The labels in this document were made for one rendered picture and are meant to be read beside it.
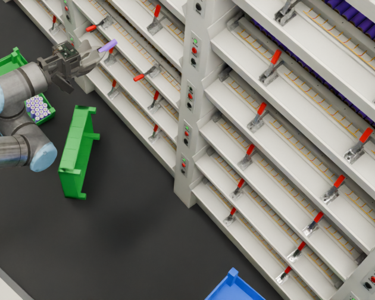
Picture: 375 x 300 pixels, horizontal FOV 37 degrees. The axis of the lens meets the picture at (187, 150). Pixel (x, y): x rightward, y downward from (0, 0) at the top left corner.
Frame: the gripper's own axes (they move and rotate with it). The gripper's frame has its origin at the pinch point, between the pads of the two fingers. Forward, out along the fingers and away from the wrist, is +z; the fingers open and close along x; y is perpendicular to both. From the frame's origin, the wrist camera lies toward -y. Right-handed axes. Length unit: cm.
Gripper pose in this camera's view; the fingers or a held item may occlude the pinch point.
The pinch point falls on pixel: (99, 52)
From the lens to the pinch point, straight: 174.7
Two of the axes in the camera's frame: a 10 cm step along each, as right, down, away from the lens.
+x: -6.2, -6.8, 3.9
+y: 1.0, -5.7, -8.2
